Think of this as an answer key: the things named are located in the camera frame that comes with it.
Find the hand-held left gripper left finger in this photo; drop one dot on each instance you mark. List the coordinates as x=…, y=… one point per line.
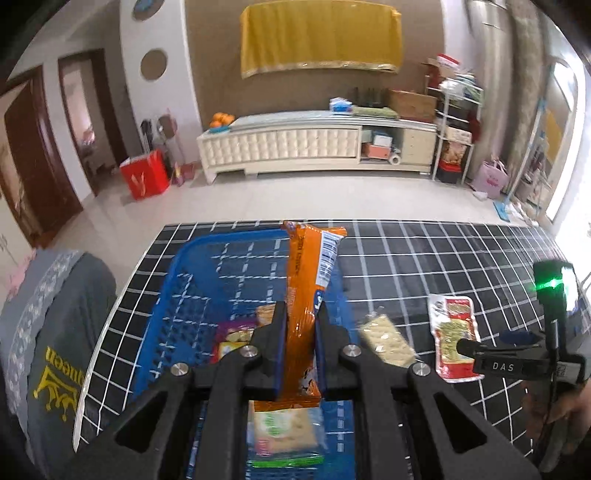
x=279, y=360

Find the dark red garment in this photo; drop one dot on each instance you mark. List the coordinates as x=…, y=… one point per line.
x=475, y=125

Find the orange snack bag on rack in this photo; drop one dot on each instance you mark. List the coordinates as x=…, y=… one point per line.
x=456, y=153

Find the red paper bag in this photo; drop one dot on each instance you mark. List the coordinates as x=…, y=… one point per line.
x=144, y=176

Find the black grid tablecloth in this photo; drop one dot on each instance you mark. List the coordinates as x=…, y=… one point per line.
x=415, y=258

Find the folded green cloth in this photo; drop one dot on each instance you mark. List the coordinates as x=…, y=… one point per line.
x=375, y=112

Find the white metal rack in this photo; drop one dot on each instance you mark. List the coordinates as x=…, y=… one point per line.
x=455, y=106

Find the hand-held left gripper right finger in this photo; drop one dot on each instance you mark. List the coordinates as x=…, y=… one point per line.
x=321, y=360

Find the brown wooden door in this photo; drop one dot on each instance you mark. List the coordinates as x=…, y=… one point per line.
x=39, y=175

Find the person's grey printed shirt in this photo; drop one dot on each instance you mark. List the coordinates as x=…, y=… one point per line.
x=55, y=350

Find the clear cracker packet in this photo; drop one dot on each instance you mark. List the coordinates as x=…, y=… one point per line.
x=385, y=339

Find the person's right hand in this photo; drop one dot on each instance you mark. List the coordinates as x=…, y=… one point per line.
x=561, y=413

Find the small red box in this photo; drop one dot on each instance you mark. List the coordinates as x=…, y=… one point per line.
x=183, y=174

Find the pink gift bag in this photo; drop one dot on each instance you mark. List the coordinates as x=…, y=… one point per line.
x=490, y=181

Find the blue plastic basket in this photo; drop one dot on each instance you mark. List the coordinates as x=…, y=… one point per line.
x=194, y=295

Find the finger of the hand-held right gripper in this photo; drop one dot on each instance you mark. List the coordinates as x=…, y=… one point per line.
x=519, y=339
x=501, y=365

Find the white tape roll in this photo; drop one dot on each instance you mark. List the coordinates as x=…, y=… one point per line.
x=395, y=158

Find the orange biscuit packet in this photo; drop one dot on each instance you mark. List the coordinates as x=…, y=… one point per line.
x=302, y=286

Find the blue tissue box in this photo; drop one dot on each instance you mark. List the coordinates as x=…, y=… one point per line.
x=340, y=105

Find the pile of oranges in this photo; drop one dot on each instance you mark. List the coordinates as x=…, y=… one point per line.
x=221, y=121

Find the patterned curtain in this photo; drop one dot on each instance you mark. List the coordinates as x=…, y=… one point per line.
x=528, y=92

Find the brown cardboard box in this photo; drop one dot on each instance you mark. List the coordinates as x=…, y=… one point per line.
x=412, y=105

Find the cream tv cabinet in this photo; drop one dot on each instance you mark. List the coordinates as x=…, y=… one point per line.
x=277, y=143

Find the black and red box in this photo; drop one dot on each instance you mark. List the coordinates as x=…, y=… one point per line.
x=450, y=174

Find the purple snack packet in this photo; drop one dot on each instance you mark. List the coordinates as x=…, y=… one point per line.
x=233, y=339

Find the light blue box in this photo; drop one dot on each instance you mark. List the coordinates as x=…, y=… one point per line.
x=381, y=138

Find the yellow hanging cloth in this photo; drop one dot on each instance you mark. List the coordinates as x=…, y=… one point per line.
x=318, y=37

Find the white and red snack packet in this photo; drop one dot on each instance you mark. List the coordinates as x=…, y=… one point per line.
x=450, y=318

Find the flat red box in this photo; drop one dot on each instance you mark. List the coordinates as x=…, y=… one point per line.
x=376, y=151

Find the green-edged snack packet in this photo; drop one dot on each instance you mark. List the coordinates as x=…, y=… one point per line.
x=281, y=431

